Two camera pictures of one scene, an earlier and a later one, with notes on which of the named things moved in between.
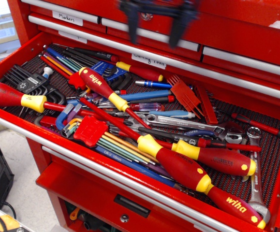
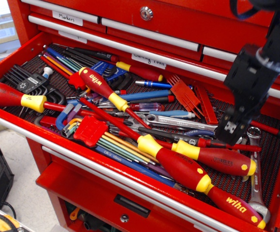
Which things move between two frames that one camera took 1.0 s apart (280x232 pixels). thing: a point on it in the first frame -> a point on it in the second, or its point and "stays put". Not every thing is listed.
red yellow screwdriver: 224,160 stays put
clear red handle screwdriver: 140,107 stays put
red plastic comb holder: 185,95 stays put
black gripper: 181,12 -> 250,80
